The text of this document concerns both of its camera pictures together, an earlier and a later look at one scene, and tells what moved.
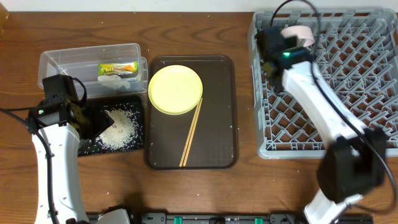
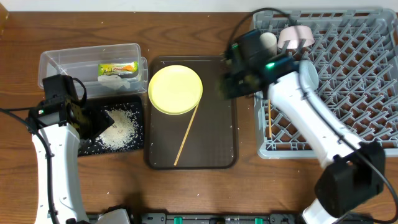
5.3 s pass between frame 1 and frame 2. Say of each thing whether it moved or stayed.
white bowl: stayed
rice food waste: stayed
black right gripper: moved
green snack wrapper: stayed
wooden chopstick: moved
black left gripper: stayed
